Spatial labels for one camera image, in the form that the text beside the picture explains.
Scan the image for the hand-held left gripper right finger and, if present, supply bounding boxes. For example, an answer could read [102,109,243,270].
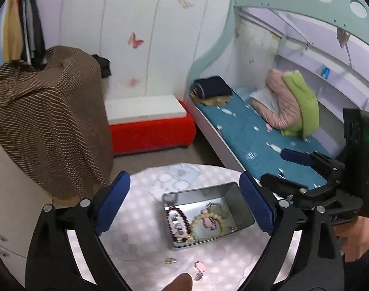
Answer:
[239,172,345,291]

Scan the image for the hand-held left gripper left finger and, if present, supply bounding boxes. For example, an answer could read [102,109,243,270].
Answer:
[26,171,132,291]

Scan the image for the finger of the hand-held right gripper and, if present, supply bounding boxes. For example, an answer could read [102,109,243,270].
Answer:
[260,173,309,201]
[281,148,345,179]

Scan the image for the grey metal tin box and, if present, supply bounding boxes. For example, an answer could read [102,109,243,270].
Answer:
[162,182,255,251]

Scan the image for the pale yellow bead bracelet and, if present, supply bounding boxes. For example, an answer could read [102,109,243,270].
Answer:
[187,211,231,241]

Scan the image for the dark red bead bracelet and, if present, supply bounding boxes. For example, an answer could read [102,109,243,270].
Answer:
[166,206,192,243]

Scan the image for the person's right forearm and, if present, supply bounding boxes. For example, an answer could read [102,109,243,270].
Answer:
[342,242,369,291]

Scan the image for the person's right hand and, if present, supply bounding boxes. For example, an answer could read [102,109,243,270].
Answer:
[336,218,369,263]

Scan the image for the person's left hand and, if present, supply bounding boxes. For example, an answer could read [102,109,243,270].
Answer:
[163,273,193,291]

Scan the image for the pink checked cartoon tablecloth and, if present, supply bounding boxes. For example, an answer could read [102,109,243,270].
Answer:
[66,163,303,291]

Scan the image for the pink and green bedding bundle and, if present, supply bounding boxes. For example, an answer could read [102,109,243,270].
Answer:
[252,69,300,129]

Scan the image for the blue patterned mattress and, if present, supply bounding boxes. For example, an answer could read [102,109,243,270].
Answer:
[192,92,333,190]

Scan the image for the white pillow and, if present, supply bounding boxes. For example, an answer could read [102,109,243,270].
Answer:
[250,86,274,110]

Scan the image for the red storage box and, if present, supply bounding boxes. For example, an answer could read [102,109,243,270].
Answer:
[107,100,196,157]

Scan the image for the white low cabinet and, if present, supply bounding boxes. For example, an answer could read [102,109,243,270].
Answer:
[0,127,73,279]

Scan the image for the tan folded clothes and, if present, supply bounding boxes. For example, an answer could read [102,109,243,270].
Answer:
[191,95,232,107]

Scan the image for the white box lid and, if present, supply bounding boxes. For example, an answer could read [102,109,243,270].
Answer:
[105,94,188,125]

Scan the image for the brown dotted cloth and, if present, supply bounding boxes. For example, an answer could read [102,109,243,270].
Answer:
[0,45,114,202]

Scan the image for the dark folded clothes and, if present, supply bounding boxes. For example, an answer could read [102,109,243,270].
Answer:
[193,76,233,99]

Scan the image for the tan hanging toy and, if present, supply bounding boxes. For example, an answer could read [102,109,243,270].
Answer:
[336,27,351,48]

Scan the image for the black cloth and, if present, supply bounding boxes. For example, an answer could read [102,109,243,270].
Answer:
[92,54,112,79]

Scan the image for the white wardrobe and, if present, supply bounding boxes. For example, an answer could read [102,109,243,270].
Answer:
[59,0,236,101]

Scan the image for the dark hanging clothes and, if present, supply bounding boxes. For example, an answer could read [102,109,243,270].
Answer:
[18,0,46,71]

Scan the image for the yellow hanging garment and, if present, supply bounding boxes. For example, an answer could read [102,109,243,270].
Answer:
[3,0,24,64]

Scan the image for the lilac wardrobe door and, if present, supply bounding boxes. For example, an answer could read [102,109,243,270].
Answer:
[30,0,67,50]

